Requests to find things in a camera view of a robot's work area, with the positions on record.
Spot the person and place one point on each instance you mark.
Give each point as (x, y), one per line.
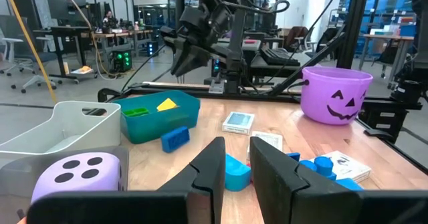
(107, 16)

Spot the computer tower green lights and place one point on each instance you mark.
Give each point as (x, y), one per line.
(122, 60)

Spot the yellow long plastic block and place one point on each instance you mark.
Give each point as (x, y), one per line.
(166, 105)

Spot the blue storage crate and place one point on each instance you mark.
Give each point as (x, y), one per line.
(409, 30)

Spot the white office chair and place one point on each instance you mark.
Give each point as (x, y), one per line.
(33, 57)

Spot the black computer keyboard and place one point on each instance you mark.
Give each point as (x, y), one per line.
(281, 57)

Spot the dark blue studded block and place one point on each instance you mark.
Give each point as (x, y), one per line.
(175, 139)

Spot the black device on stand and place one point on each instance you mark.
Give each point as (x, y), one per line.
(408, 87)

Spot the long wooden office desk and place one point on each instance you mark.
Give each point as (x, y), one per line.
(133, 33)

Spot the white plastic bin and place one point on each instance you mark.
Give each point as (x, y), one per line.
(67, 133)

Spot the black standing desk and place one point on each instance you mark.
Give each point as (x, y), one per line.
(67, 30)

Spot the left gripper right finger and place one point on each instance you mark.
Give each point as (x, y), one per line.
(284, 190)

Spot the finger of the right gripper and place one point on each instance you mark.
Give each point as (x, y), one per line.
(178, 57)
(197, 58)

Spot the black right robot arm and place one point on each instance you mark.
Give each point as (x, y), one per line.
(239, 43)

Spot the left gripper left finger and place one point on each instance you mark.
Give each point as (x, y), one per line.
(200, 190)

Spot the black labelled case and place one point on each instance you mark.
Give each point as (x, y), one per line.
(378, 117)

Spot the wooden top table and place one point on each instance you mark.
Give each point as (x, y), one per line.
(381, 36)

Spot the teal plastic bin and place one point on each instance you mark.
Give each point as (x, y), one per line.
(157, 127)

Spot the bright green plastic block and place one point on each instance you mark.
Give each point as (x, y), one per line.
(135, 112)

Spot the blue square plastic block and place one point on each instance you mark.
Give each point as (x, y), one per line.
(348, 184)

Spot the purple pumpkin bucket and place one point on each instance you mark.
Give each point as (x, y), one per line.
(334, 93)

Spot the small blue plastic block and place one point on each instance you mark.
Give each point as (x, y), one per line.
(293, 156)

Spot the purple foam die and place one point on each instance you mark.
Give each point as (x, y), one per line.
(80, 184)

